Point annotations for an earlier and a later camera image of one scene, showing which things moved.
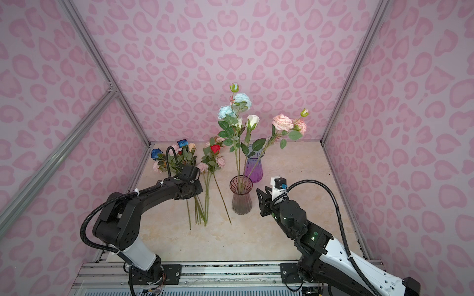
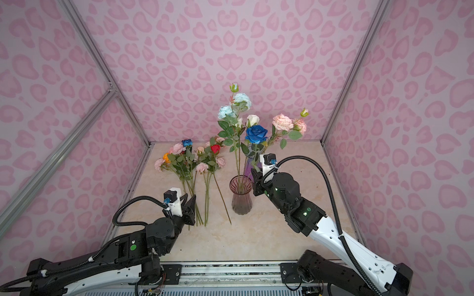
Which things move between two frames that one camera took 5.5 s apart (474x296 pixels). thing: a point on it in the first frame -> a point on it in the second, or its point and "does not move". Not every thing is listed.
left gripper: x=193 y=189 -> x=184 y=213
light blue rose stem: x=234 y=124 does not move
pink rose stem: x=282 y=125 does not move
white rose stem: x=252 y=122 does not move
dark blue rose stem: x=157 y=154 -> x=257 y=135
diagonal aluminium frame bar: x=55 y=155 does not move
